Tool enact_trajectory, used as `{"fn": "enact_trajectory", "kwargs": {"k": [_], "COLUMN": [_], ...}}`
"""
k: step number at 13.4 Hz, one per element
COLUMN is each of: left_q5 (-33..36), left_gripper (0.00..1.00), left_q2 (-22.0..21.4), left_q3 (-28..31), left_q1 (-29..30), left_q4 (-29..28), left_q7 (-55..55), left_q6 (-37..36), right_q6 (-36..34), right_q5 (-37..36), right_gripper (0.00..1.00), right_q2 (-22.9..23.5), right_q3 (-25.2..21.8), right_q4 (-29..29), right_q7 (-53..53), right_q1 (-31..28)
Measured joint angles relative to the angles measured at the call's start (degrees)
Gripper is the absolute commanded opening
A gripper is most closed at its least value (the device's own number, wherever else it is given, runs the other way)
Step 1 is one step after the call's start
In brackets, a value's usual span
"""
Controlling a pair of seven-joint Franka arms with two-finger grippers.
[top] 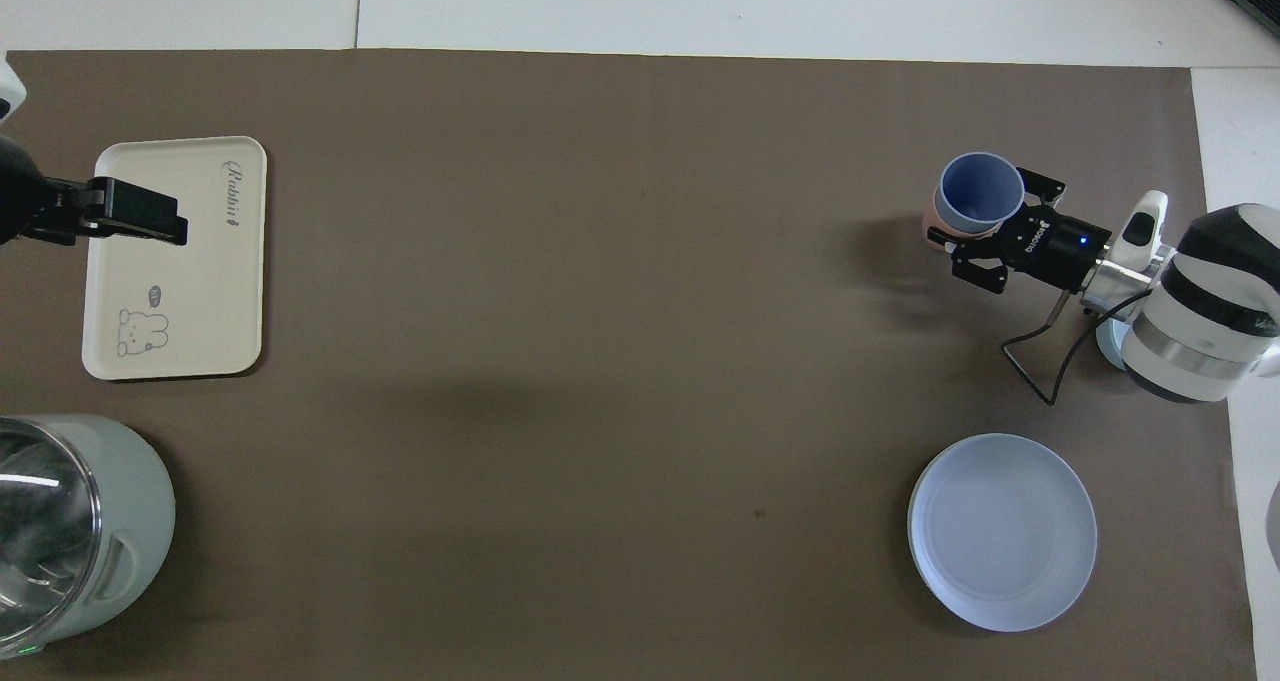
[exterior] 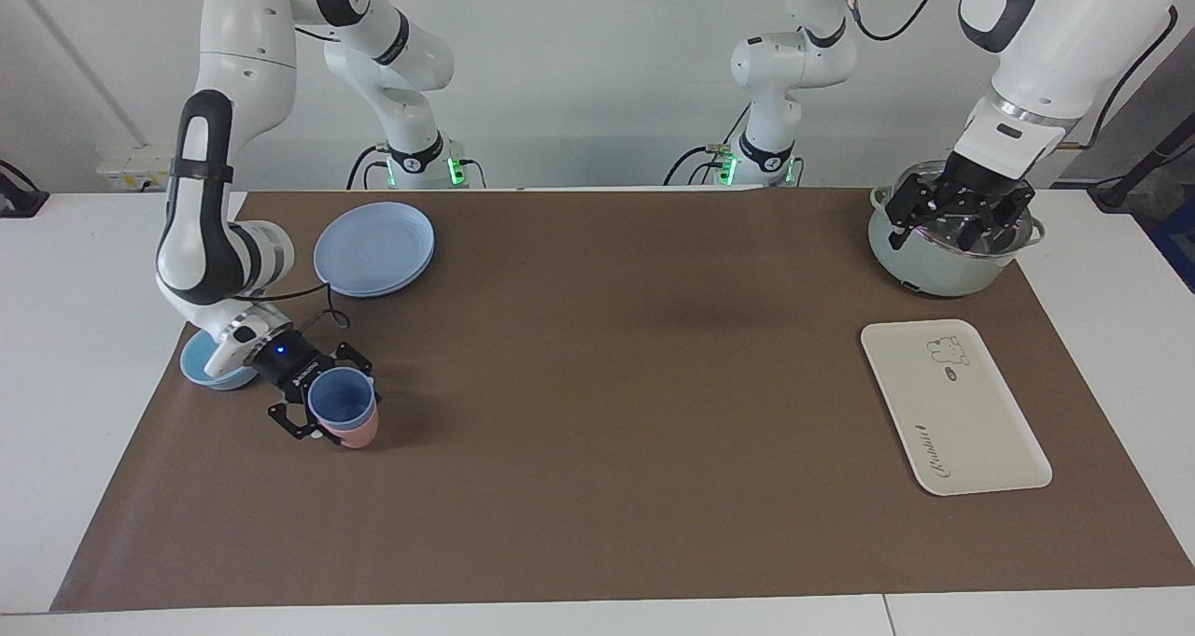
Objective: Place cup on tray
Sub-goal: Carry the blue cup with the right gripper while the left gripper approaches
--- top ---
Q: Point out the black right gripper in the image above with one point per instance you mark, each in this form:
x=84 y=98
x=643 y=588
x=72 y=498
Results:
x=1055 y=246

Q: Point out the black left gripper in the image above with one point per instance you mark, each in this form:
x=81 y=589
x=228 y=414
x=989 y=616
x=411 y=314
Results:
x=25 y=206

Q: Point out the blue ribbed plastic cup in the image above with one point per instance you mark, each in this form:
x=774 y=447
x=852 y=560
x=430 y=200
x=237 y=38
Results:
x=980 y=191

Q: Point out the pink plastic cup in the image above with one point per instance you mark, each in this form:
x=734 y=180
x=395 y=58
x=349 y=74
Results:
x=932 y=226

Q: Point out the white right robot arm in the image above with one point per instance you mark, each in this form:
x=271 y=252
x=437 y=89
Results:
x=1210 y=301

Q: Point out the cream rabbit print tray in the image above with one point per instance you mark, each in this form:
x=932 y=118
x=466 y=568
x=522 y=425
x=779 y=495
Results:
x=200 y=291

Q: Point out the light blue bowl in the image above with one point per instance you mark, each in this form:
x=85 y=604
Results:
x=1108 y=341

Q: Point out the pale green cooking pot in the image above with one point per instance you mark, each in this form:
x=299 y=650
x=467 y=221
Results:
x=140 y=501

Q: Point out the pale blue round plate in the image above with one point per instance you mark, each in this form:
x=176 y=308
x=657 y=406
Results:
x=1000 y=531

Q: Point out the brown paper table mat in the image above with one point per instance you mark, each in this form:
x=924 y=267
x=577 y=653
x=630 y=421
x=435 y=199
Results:
x=640 y=361

